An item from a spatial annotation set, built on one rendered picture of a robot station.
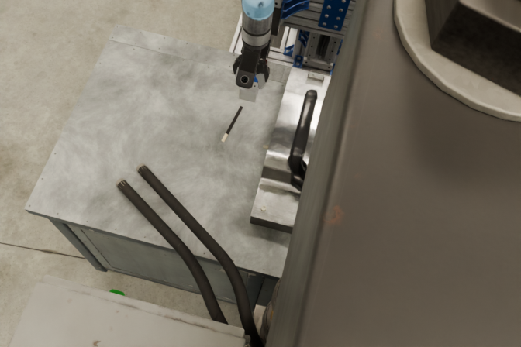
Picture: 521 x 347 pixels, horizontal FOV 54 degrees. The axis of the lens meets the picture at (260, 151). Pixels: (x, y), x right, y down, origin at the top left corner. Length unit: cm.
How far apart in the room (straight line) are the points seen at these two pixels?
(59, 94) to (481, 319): 260
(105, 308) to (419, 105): 59
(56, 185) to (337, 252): 142
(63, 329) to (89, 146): 93
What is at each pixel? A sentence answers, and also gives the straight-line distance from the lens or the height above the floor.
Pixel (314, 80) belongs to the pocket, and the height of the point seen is 86.
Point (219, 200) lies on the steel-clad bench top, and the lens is 149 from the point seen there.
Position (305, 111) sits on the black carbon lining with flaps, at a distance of 155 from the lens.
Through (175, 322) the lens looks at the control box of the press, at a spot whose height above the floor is 147.
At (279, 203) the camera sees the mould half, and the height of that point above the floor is 86.
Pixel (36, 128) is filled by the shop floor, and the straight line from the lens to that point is 266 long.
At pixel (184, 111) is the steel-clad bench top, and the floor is 80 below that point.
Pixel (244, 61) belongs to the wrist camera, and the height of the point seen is 110.
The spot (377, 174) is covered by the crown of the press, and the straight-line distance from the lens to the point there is 21.
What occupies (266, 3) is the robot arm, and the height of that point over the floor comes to 130.
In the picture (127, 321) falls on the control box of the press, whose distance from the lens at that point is 74.
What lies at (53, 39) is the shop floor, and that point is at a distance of 295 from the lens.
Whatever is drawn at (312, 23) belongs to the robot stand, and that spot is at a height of 73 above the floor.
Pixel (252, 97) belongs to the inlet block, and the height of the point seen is 93.
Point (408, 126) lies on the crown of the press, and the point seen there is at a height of 201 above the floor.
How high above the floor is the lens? 219
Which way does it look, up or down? 63 degrees down
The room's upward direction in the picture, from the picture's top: 8 degrees clockwise
